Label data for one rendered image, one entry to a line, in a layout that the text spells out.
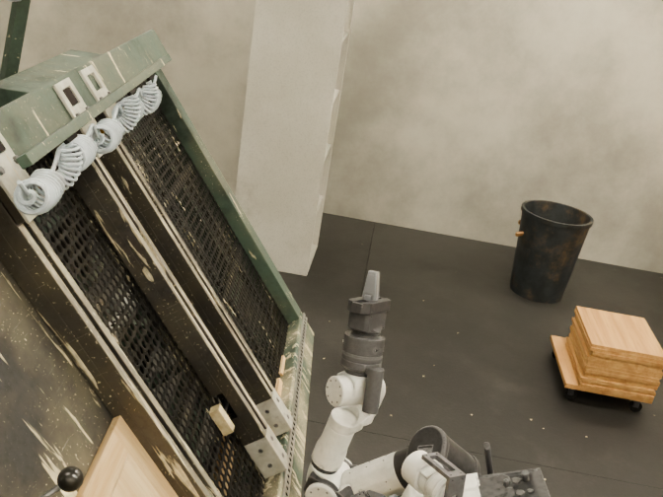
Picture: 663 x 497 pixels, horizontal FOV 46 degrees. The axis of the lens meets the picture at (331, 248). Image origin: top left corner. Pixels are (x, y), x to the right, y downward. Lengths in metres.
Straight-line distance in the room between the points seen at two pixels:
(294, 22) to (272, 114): 0.62
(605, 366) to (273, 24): 2.91
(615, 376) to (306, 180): 2.34
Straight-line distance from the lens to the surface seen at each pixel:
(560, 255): 5.90
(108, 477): 1.60
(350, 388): 1.68
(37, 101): 1.83
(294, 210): 5.49
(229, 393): 2.16
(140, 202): 2.17
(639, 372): 4.81
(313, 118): 5.30
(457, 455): 1.72
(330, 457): 1.79
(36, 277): 1.60
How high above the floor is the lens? 2.34
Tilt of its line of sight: 22 degrees down
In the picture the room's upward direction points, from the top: 9 degrees clockwise
